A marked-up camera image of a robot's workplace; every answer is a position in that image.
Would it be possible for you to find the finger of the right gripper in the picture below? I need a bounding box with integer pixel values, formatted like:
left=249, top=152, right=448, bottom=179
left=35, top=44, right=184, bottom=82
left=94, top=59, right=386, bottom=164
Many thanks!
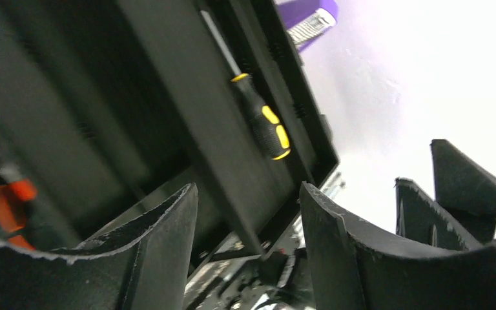
left=395, top=178, right=482, bottom=251
left=430, top=139, right=496, bottom=243

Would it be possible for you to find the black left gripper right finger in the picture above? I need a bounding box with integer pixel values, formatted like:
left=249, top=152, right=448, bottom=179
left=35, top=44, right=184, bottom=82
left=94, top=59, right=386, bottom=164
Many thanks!
left=299, top=182, right=496, bottom=309

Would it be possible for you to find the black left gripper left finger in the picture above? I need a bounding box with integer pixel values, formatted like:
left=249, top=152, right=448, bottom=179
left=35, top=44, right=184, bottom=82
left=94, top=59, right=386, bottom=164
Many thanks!
left=0, top=183, right=198, bottom=309

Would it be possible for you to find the black plastic toolbox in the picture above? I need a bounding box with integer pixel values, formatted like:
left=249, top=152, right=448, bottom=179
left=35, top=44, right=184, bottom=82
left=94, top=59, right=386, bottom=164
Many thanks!
left=0, top=1, right=339, bottom=264

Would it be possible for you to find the yellow black screwdriver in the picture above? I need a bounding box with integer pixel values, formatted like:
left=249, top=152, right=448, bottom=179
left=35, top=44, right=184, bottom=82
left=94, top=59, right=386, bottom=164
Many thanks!
left=200, top=10, right=291, bottom=161

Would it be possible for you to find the purple plastic scraper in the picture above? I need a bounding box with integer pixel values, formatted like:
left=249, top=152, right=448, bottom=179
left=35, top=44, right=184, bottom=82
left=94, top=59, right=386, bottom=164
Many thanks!
left=277, top=0, right=339, bottom=52

